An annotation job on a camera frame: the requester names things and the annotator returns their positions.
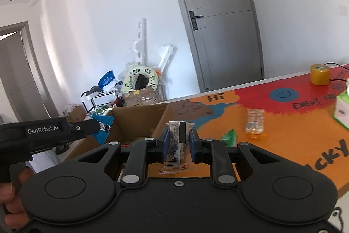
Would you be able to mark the clear dark biscuit packet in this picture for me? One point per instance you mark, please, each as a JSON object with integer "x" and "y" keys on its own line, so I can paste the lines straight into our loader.
{"x": 177, "y": 140}

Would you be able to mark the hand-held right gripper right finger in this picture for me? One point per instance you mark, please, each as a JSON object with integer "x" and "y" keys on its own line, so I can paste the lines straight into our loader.
{"x": 195, "y": 145}

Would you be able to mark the brown cardboard box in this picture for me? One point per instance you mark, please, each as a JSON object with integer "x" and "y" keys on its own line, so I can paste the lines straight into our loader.
{"x": 144, "y": 98}

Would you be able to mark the blue striped snack packet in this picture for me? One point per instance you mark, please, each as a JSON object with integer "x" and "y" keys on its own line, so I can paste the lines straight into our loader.
{"x": 105, "y": 126}

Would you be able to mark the white rack post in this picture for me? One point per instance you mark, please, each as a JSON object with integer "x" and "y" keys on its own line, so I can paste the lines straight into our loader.
{"x": 140, "y": 39}

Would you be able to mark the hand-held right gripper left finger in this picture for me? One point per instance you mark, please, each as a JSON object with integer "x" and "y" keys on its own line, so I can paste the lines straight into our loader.
{"x": 165, "y": 144}

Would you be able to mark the plain grey door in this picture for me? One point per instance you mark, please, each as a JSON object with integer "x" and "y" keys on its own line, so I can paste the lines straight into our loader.
{"x": 21, "y": 77}

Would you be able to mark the orange snack packet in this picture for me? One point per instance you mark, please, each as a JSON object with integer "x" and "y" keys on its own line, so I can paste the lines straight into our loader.
{"x": 256, "y": 123}

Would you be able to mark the green tissue box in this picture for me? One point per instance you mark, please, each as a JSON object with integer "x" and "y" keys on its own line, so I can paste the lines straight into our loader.
{"x": 343, "y": 110}

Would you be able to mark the round panda print seat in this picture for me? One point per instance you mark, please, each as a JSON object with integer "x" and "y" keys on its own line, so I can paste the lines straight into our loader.
{"x": 128, "y": 80}

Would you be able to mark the yellow tape roll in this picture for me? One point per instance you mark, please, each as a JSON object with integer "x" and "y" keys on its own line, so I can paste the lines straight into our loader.
{"x": 319, "y": 74}

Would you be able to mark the black metal rack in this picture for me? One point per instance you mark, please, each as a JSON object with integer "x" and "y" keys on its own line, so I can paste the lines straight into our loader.
{"x": 90, "y": 95}

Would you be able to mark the green foil snack packet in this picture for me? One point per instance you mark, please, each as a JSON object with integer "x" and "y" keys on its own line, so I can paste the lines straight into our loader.
{"x": 230, "y": 138}

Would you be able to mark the blue plastic bag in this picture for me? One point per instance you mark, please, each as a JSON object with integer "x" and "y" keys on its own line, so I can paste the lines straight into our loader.
{"x": 107, "y": 78}

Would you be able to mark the person's left hand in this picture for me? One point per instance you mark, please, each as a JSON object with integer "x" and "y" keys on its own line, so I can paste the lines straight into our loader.
{"x": 13, "y": 208}

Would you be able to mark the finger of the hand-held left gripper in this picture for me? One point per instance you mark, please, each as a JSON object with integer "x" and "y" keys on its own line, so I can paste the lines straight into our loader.
{"x": 84, "y": 128}

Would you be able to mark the colourful printed table mat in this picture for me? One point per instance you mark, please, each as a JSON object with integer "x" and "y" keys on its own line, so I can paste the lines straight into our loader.
{"x": 286, "y": 145}

